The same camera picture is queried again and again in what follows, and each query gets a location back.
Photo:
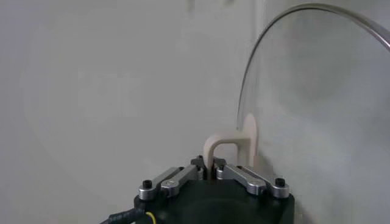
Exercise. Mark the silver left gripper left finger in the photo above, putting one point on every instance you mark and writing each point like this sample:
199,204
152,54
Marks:
182,176

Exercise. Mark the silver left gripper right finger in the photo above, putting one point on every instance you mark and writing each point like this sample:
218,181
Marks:
240,175

